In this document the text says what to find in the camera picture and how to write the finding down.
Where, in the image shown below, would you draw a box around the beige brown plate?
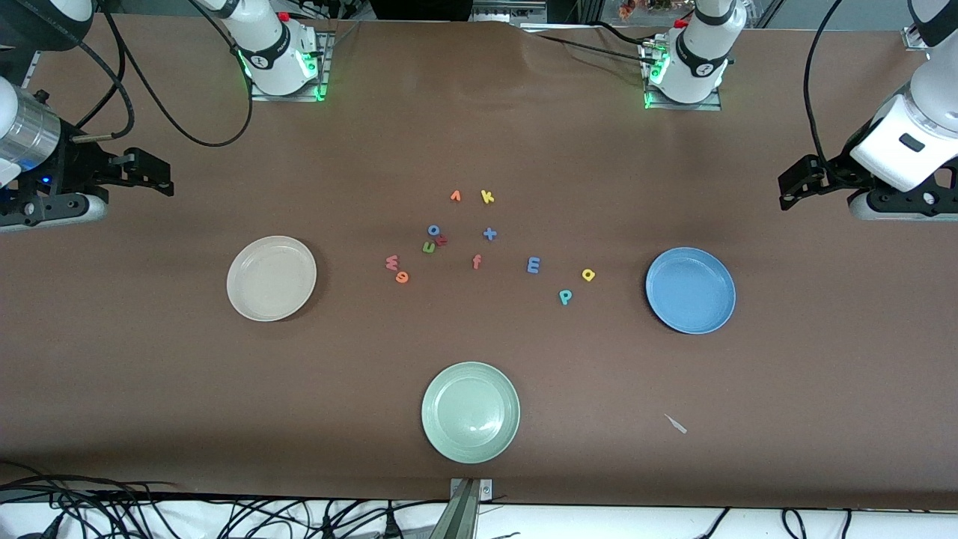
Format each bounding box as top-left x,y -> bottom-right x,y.
226,236 -> 317,323

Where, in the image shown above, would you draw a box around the blue plate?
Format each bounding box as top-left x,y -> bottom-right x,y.
645,247 -> 736,335

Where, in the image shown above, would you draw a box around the pink orange decoration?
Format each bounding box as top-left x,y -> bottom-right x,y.
617,0 -> 674,19

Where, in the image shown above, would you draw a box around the person in black clothing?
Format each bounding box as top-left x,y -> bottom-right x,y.
369,0 -> 474,22

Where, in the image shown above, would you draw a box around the pale green plate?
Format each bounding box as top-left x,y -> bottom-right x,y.
421,362 -> 521,465

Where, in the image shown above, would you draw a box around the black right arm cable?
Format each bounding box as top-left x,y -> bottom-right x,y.
69,0 -> 255,148

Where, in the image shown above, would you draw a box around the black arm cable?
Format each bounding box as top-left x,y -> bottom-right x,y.
69,0 -> 255,148
802,0 -> 846,165

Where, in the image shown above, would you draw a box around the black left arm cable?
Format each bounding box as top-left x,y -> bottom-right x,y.
802,0 -> 846,165

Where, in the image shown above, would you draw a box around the black cable on table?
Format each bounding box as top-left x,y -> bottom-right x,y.
591,21 -> 659,53
533,30 -> 652,68

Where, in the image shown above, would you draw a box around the silver metal rail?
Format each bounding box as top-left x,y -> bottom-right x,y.
472,0 -> 599,32

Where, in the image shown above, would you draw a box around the tangled black floor cables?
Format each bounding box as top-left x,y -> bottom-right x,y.
0,458 -> 450,539

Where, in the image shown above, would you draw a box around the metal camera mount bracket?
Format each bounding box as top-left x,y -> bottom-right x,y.
430,478 -> 494,539

